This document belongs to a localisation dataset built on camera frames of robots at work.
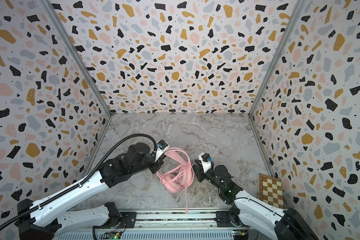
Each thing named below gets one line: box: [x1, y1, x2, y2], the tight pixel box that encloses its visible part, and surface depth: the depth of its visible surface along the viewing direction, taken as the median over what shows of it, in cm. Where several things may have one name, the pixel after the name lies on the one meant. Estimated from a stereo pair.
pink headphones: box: [156, 147, 195, 194], surface depth 74 cm
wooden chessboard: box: [257, 173, 285, 209], surface depth 84 cm
